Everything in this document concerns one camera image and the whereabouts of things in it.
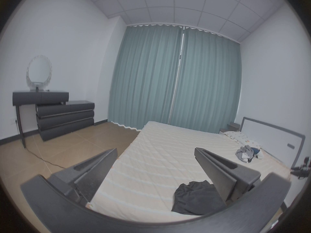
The black T-shirt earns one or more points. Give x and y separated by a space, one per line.
194 198

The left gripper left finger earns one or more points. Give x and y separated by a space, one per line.
88 182

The bed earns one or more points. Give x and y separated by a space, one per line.
170 154

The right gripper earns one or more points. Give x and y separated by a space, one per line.
305 171

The grey bedside table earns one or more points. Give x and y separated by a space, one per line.
232 126

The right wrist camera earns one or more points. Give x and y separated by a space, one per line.
307 161

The round white-framed mirror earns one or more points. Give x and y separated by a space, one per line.
38 71

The black dressing table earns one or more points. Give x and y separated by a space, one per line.
38 97

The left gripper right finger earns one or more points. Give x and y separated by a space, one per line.
220 176

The white printed pillow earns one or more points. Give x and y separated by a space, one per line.
239 137

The pile of clothes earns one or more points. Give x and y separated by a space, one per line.
246 153

